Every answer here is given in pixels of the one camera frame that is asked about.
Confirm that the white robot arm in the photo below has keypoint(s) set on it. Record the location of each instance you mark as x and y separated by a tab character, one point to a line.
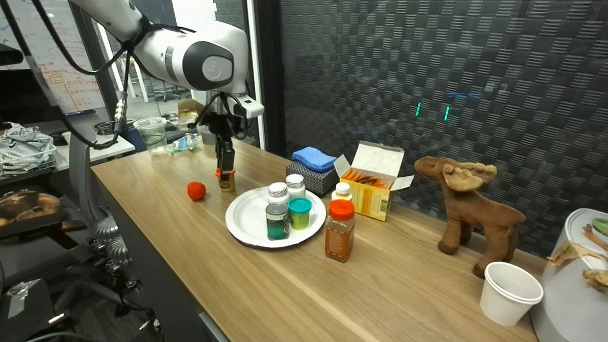
203	63

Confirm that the open yellow cardboard box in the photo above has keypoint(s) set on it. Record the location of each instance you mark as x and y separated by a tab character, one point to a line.
372	196

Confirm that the brown patterned cushion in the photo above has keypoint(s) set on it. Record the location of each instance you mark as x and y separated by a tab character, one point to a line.
26	206

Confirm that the translucent plastic container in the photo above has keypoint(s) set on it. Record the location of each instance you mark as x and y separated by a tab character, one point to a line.
151	131

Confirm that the white paper plate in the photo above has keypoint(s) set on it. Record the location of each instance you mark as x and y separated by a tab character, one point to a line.
244	221

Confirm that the gray foam block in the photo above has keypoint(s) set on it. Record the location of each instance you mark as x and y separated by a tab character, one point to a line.
315	181

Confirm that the white window frame post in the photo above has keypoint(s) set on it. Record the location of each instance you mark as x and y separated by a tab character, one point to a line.
256	63

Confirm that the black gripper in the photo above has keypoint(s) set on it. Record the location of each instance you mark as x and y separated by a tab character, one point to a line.
225	130

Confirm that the white paper cup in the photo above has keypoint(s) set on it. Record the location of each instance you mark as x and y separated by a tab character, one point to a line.
507	297

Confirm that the brown moose plush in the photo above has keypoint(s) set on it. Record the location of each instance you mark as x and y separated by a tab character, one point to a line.
476	211

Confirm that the teal lid dough tub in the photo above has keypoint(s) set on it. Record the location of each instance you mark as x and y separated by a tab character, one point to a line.
301	213

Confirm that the clear plastic bag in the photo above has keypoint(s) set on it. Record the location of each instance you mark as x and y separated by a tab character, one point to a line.
174	147

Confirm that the green tin can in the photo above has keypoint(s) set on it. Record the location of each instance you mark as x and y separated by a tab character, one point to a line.
277	226

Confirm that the pile of gray clothes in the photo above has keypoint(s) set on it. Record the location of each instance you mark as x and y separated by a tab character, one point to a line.
26	152

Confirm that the orange spice bottle red lid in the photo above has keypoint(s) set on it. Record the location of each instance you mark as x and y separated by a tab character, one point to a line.
339	238

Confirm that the large white bucket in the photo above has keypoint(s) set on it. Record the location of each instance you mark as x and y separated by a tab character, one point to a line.
571	304

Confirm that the blue folded cloth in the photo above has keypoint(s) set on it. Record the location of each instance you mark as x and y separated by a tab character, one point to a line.
315	158

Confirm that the orange lid dough tub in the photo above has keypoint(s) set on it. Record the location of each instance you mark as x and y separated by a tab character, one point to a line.
227	183

